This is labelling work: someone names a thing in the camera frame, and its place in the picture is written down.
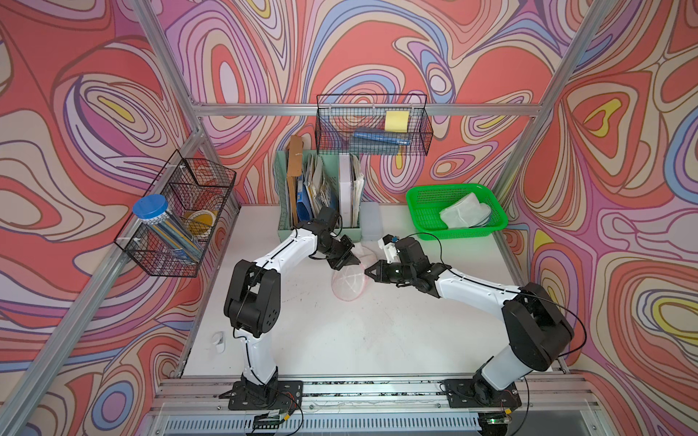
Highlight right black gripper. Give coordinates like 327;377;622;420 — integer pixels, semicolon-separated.
364;260;414;283

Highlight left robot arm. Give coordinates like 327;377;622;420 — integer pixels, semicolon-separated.
223;206;360;397

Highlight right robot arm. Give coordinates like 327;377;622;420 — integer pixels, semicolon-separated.
365;234;574;405

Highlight blue folder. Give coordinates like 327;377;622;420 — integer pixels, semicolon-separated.
296;182;314;223

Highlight green plastic basket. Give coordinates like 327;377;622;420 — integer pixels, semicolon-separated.
405;183;509;241

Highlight magazines in organizer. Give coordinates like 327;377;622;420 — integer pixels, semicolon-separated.
303;154;339;216

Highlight mint green file organizer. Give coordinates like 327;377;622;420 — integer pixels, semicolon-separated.
273;150;365;245

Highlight white binder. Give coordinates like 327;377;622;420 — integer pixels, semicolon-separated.
338;154;353;227

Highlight brown cardboard folder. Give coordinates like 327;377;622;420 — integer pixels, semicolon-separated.
286;136;304;228

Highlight blue pen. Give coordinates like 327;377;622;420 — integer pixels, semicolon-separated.
352;131;412;146

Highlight yellow sticky note pad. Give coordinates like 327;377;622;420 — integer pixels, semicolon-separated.
384;110;410;134

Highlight yellow tape roll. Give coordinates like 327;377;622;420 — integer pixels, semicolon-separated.
185;210;216;239

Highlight small white object on table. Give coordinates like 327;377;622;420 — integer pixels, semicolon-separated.
211;332;225;354

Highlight jar with blue lid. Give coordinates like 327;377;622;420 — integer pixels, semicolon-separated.
132;194;203;265

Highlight black wire basket on rail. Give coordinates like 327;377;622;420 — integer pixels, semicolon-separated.
316;91;434;156

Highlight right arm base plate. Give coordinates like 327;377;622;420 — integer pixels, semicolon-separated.
439;378;522;411

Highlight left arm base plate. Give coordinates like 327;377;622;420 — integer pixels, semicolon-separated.
219;381;304;412

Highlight black wire basket left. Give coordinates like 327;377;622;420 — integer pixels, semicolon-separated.
115;151;236;278

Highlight aluminium frame rail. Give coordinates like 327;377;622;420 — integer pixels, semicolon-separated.
193;102;543;118

